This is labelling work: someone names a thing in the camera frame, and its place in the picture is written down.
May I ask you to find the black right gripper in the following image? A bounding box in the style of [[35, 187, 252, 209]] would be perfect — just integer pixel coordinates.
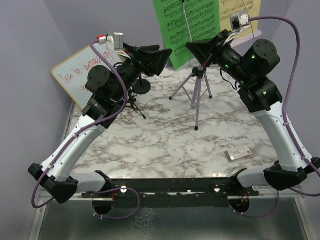
[[185, 29, 252, 86]]

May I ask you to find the green sheet music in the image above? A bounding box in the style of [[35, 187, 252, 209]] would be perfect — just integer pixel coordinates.
[[153, 0, 221, 70]]

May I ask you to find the yellow-framed whiteboard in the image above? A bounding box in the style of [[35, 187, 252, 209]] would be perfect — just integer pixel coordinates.
[[51, 44, 126, 111]]

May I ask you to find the black round-base mic stand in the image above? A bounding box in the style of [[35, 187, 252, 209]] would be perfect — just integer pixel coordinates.
[[132, 76, 151, 95]]

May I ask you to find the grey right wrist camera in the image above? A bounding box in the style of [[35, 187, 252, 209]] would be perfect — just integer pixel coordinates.
[[229, 12, 250, 37]]

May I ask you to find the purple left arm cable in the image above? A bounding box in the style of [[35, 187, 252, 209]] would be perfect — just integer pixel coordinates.
[[31, 34, 141, 221]]

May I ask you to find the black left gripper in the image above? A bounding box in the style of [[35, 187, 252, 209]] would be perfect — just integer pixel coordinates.
[[112, 42, 172, 102]]

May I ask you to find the lilac music stand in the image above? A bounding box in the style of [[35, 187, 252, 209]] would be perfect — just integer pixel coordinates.
[[163, 0, 263, 132]]

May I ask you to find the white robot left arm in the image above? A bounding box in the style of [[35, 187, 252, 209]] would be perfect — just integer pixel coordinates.
[[28, 41, 173, 204]]

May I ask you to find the yellow sheet music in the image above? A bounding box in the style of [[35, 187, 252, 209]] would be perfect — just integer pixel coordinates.
[[219, 0, 262, 41]]

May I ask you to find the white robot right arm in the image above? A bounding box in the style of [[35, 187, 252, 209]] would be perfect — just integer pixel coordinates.
[[186, 30, 320, 196]]

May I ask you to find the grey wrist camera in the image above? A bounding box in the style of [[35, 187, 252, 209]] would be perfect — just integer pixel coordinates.
[[106, 32, 125, 54], [229, 12, 250, 37]]

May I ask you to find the small silver box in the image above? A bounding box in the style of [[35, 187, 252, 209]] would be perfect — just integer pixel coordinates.
[[225, 145, 252, 161]]

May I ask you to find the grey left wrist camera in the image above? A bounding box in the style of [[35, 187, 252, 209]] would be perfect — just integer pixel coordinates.
[[106, 32, 125, 54]]

